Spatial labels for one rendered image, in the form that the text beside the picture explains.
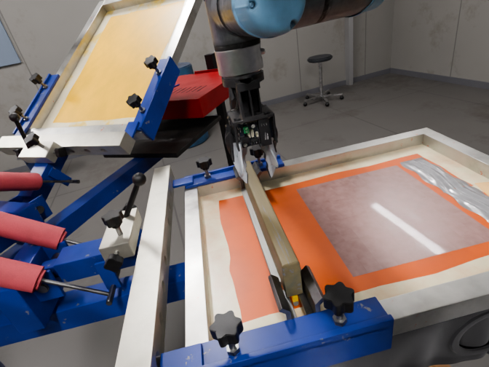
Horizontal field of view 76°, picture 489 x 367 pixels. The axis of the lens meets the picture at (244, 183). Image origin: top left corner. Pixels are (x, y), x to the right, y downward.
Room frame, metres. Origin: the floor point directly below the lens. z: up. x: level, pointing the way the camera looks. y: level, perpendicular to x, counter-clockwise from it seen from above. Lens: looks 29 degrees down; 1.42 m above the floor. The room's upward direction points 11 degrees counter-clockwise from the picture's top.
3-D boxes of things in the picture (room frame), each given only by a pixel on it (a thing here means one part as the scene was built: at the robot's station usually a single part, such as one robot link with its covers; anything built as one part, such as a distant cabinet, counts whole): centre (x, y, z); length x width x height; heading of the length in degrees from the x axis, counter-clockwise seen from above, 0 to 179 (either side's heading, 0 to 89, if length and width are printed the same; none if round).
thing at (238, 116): (0.54, -0.03, 1.26); 0.09 x 0.08 x 0.12; 4
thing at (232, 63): (0.54, -0.03, 1.34); 0.08 x 0.08 x 0.05
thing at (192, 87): (1.78, 0.20, 1.06); 0.61 x 0.46 x 0.12; 154
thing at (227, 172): (0.84, 0.02, 0.98); 0.30 x 0.05 x 0.07; 94
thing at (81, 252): (0.54, 0.32, 1.02); 0.17 x 0.06 x 0.05; 94
